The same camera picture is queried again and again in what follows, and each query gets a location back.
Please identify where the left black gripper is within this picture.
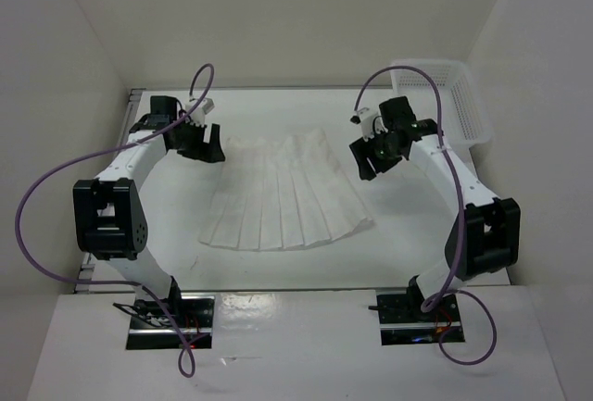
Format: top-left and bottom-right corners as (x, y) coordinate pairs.
(170, 117), (225, 163)

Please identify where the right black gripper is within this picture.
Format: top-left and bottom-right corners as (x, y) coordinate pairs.
(349, 126), (403, 181)

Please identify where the white pleated skirt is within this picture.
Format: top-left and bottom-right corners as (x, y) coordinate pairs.
(198, 129), (373, 252)

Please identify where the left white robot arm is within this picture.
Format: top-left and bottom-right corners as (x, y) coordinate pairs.
(73, 95), (225, 327)

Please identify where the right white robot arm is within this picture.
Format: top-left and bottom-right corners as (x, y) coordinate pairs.
(349, 96), (521, 320)

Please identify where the white plastic mesh basket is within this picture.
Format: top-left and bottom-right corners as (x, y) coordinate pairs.
(390, 58), (493, 150)

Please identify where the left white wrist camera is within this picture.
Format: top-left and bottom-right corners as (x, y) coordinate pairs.
(183, 98), (215, 127)

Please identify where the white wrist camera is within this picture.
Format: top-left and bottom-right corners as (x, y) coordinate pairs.
(183, 98), (215, 127)
(350, 107), (385, 141)

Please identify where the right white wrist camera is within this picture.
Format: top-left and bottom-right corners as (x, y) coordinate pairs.
(350, 107), (385, 141)

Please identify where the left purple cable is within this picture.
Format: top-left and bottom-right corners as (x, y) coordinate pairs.
(15, 63), (217, 378)

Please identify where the purple cable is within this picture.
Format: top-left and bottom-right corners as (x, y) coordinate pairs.
(353, 65), (499, 366)
(15, 63), (217, 378)

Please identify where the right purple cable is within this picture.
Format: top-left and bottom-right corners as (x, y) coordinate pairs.
(353, 65), (499, 366)

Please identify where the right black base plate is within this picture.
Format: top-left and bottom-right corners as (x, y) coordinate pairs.
(368, 290), (465, 345)

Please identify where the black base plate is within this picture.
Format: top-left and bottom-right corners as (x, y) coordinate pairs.
(368, 290), (465, 345)
(110, 293), (218, 351)

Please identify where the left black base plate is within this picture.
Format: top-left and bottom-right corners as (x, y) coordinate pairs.
(110, 293), (218, 351)

